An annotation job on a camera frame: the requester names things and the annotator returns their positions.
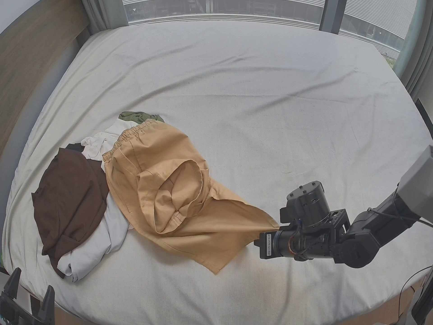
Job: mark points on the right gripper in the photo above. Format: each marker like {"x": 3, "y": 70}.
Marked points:
{"x": 282, "y": 244}

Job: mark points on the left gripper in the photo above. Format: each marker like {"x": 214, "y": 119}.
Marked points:
{"x": 10, "y": 311}

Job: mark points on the tan shorts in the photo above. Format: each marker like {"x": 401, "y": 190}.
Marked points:
{"x": 162, "y": 161}

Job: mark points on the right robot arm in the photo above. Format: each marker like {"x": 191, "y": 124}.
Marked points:
{"x": 368, "y": 235}

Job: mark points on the bed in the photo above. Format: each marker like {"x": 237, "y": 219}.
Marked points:
{"x": 236, "y": 96}

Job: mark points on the pale grey garment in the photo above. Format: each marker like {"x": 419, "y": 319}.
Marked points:
{"x": 91, "y": 249}

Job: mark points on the brown garment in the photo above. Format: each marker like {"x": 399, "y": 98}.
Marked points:
{"x": 67, "y": 195}

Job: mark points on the black garment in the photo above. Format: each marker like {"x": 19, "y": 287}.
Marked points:
{"x": 73, "y": 147}

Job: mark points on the green garment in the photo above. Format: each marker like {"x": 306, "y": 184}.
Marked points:
{"x": 135, "y": 116}

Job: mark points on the grey-green curtain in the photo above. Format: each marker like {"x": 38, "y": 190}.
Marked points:
{"x": 98, "y": 2}
{"x": 419, "y": 46}

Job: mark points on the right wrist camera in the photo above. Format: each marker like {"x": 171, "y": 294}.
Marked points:
{"x": 284, "y": 215}

